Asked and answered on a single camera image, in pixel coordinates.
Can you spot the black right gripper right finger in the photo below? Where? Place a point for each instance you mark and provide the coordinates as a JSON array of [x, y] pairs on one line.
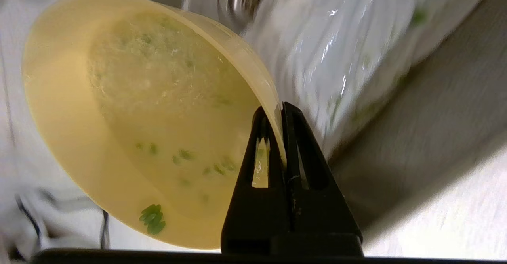
[[324, 224]]

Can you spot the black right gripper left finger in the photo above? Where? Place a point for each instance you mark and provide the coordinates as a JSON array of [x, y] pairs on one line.
[[257, 224]]

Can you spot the green grains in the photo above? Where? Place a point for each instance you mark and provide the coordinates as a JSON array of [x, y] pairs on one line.
[[152, 218]]

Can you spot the yellow bowl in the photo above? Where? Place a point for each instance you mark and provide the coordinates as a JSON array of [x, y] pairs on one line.
[[71, 117]]

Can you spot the steel sink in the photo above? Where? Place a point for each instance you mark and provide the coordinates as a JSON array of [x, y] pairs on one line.
[[435, 117]]

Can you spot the white crumpled cloth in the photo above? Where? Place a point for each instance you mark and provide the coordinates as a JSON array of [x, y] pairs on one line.
[[317, 58]]

